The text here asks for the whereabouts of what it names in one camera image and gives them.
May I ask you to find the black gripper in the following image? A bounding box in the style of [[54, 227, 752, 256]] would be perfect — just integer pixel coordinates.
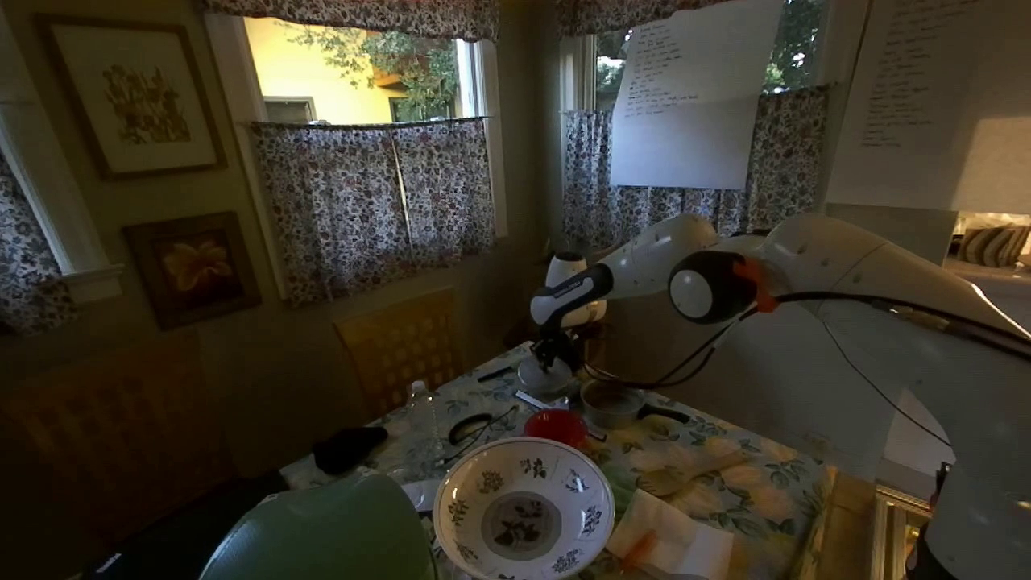
[[534, 320, 594, 376]]

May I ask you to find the red plastic cup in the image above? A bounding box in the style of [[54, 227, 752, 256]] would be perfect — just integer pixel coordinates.
[[523, 407, 594, 453]]

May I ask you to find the white floral ceramic bowl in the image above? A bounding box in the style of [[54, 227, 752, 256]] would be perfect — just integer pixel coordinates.
[[428, 434, 620, 580]]

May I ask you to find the lemon print tablecloth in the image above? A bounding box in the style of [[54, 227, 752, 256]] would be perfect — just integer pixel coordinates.
[[279, 338, 845, 580]]

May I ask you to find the white paper napkin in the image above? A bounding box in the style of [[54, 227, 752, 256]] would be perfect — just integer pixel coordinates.
[[609, 487, 748, 580]]

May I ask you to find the black cloth pouch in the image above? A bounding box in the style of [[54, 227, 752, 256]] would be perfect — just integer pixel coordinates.
[[310, 424, 393, 480]]

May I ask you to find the floral window curtain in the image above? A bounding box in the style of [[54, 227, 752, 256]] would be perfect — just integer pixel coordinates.
[[247, 114, 504, 309], [554, 81, 833, 258]]

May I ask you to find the hanging white paper sheet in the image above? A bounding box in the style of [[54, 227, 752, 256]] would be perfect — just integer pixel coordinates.
[[605, 0, 787, 195]]

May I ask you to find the large green bowl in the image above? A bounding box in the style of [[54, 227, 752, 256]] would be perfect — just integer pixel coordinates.
[[195, 472, 439, 580]]

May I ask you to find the dark framed flower picture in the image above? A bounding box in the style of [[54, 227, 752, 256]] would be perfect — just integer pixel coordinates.
[[119, 210, 265, 332]]

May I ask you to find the hanging written paper sheet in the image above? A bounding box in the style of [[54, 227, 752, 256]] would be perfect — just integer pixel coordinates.
[[823, 0, 1001, 214]]

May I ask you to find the framed floral drawing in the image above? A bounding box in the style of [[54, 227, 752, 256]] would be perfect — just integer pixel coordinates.
[[35, 11, 226, 183]]

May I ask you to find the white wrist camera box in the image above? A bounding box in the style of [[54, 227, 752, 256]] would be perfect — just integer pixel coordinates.
[[524, 252, 620, 332]]

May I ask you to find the black cord loop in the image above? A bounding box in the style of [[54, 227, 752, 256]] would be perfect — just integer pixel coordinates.
[[441, 404, 523, 453]]

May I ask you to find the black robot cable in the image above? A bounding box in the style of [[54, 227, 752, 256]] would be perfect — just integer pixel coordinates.
[[582, 281, 1031, 396]]

